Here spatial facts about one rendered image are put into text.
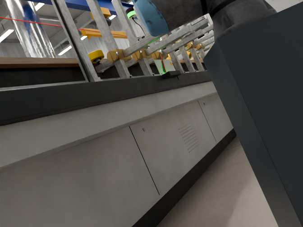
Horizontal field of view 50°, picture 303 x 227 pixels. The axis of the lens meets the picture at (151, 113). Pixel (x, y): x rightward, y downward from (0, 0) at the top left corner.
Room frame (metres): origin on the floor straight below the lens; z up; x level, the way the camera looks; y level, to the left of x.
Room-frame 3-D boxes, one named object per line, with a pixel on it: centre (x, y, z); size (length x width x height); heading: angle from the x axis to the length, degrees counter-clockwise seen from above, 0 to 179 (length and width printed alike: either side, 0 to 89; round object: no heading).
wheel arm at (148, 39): (1.47, -0.04, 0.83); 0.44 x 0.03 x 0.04; 64
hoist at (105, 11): (6.75, 0.13, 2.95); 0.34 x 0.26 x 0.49; 150
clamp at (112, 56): (1.48, 0.03, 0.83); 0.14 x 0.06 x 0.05; 154
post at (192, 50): (2.59, -0.51, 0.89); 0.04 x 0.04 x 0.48; 64
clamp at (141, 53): (1.71, -0.08, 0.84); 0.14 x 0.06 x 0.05; 154
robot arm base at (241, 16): (0.94, -0.35, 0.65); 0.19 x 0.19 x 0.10
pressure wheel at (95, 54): (1.55, 0.14, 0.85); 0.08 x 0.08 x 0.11
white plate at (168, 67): (1.87, -0.19, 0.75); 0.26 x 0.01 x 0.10; 154
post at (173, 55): (2.14, -0.29, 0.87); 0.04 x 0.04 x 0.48; 64
